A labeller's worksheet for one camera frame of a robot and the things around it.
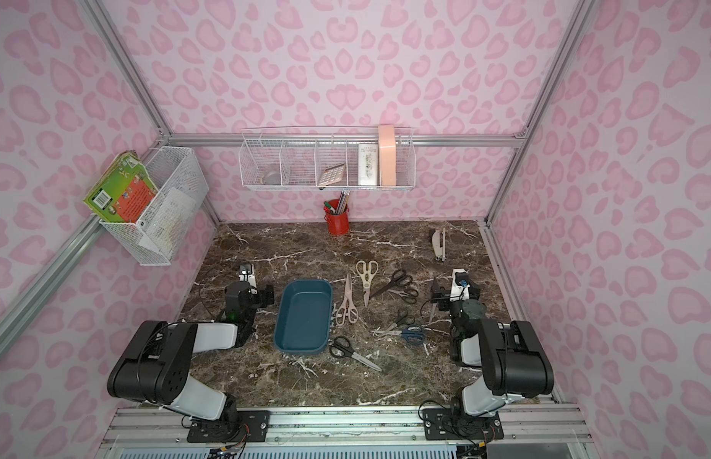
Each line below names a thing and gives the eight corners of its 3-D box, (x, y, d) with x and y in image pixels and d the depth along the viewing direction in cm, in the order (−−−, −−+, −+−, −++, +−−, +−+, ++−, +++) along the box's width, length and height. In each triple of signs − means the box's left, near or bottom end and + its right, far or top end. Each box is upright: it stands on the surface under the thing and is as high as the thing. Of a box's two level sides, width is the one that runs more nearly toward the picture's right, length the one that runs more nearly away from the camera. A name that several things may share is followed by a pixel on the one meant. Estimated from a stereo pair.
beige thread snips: (431, 260, 110) (432, 255, 108) (432, 231, 119) (433, 226, 117) (444, 261, 109) (445, 257, 107) (444, 232, 119) (445, 228, 116)
